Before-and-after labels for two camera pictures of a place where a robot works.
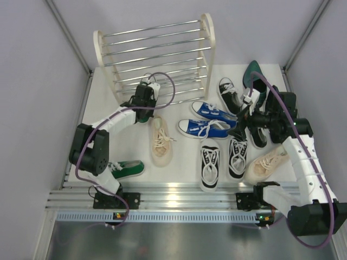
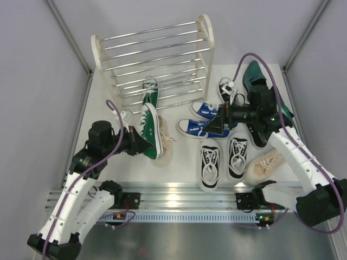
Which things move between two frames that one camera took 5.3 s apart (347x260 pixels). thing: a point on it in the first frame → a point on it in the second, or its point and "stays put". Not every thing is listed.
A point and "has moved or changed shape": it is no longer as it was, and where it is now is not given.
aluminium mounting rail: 154,195 stays put
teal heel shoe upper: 258,82 stays put
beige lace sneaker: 262,167 stays put
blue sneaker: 203,129 stays put
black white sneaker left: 210,165 stays put
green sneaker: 126,169 → 149,129
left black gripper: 153,101 → 137,144
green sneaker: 143,119 has moved or changed shape
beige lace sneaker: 161,142 stays put
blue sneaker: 211,112 stays put
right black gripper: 245,117 → 216,125
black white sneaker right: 238,147 stays put
